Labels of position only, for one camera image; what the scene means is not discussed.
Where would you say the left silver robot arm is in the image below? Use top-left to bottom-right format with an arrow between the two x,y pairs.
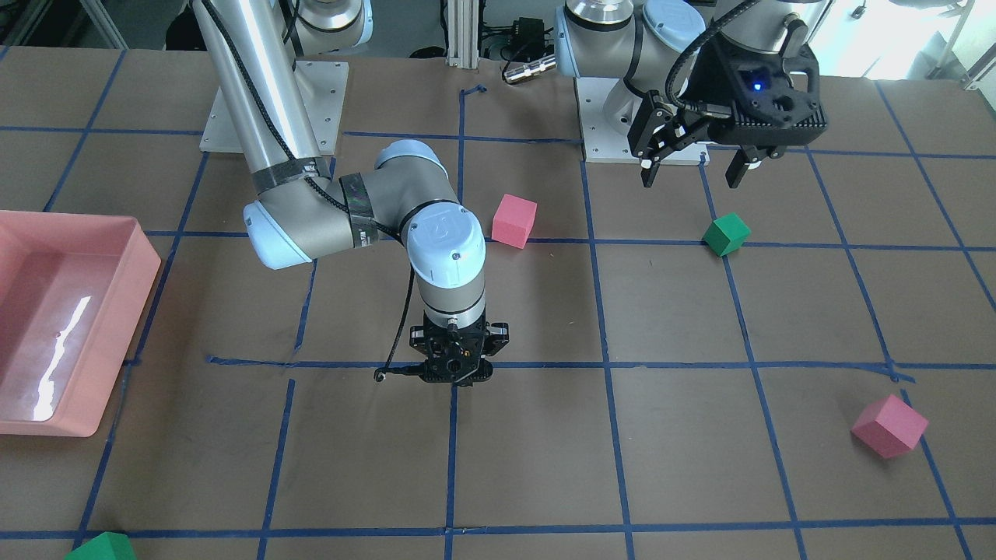
554,1 -> 829,188

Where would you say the aluminium frame post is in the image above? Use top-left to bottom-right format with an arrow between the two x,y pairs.
440,0 -> 483,70

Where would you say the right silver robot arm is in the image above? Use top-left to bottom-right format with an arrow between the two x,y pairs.
190,1 -> 509,387

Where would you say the pink foam cube far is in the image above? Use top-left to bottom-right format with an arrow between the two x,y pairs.
850,396 -> 929,460

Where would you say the green foam cube centre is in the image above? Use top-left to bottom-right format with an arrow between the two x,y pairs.
701,212 -> 752,257

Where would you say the green foam cube by bin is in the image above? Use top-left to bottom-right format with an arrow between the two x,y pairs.
64,532 -> 138,560

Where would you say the pink plastic bin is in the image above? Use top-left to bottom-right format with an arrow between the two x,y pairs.
1,210 -> 161,437

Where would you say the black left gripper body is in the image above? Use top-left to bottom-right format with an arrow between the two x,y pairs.
627,91 -> 711,163

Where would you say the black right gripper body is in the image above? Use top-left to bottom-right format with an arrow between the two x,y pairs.
408,319 -> 510,387

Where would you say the pink foam cube near bases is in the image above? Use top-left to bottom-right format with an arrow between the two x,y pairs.
491,194 -> 538,250

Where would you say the silver cylinder connector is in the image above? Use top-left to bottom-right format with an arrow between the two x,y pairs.
502,54 -> 557,86

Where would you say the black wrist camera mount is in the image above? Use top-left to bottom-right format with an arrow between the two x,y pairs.
682,34 -> 829,148

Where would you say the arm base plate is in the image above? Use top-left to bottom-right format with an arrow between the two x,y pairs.
574,70 -> 710,166
199,61 -> 351,156

